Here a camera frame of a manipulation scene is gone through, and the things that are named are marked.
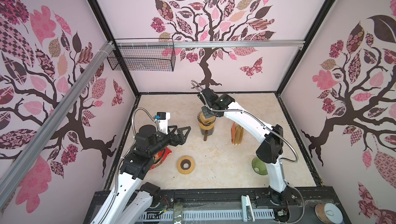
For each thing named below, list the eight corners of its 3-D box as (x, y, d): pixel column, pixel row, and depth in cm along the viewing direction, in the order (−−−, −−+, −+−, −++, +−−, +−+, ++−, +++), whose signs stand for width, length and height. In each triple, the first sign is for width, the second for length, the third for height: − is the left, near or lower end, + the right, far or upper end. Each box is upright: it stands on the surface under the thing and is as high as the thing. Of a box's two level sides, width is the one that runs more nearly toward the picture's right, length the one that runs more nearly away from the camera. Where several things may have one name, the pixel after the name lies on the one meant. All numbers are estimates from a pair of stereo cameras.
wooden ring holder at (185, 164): (176, 174, 83) (176, 172, 82) (178, 157, 90) (178, 155, 88) (194, 174, 83) (194, 172, 82) (195, 157, 90) (195, 155, 88)
